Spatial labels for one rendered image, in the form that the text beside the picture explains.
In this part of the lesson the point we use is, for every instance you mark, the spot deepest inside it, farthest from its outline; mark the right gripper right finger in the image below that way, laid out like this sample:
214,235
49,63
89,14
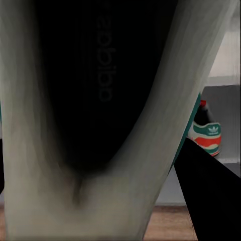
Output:
212,193

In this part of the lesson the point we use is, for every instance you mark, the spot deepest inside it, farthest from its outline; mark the gym shoe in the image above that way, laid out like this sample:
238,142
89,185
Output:
205,131
96,100

